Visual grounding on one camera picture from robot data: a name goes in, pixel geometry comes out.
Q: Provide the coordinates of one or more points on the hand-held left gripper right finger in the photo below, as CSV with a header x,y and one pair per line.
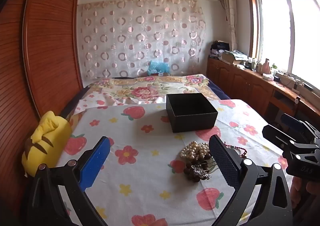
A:
x,y
222,158

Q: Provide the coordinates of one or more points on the circle patterned wall cloth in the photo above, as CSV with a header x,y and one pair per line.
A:
x,y
140,36

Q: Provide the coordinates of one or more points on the black cardboard box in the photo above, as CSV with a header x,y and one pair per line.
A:
x,y
195,122

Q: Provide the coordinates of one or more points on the white power strip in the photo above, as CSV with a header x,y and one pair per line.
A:
x,y
287,79

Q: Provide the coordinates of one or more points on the yellow plush toy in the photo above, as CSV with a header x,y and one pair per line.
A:
x,y
50,133

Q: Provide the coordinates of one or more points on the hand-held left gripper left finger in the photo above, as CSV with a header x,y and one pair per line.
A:
x,y
96,161

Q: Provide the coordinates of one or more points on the blue plastic bag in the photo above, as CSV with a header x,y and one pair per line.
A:
x,y
158,67

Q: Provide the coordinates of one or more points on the pink bottle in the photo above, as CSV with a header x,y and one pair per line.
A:
x,y
266,65

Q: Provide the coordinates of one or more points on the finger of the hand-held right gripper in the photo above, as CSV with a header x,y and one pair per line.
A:
x,y
277,134
292,121

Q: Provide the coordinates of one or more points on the pale green jade bangle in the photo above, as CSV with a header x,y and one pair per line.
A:
x,y
214,166

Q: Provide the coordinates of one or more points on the dark clothes pile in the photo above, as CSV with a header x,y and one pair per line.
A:
x,y
220,47

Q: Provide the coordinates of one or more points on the brown wooden cabinet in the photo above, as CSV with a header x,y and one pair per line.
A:
x,y
240,83

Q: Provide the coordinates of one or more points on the person's right hand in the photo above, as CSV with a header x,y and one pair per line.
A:
x,y
311,191

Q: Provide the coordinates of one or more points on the wooden framed window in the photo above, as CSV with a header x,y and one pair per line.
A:
x,y
275,33

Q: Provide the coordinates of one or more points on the pale window curtain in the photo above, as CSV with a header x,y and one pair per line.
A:
x,y
230,11

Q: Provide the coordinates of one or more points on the dark blue bed sheet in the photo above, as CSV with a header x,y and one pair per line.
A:
x,y
220,91

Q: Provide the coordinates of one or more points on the black remote control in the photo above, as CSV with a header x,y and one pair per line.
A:
x,y
308,86

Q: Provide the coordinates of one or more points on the floral blanket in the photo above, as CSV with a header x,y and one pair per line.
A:
x,y
142,88

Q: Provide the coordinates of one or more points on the brown wooden wardrobe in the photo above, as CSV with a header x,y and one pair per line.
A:
x,y
50,41

